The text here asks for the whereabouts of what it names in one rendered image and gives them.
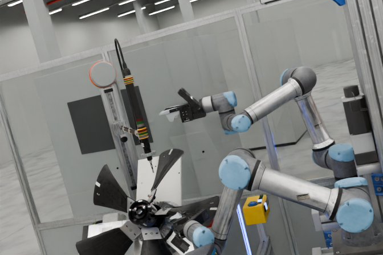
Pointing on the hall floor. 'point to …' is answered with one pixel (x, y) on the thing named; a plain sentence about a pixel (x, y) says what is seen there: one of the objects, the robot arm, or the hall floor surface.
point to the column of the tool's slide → (120, 142)
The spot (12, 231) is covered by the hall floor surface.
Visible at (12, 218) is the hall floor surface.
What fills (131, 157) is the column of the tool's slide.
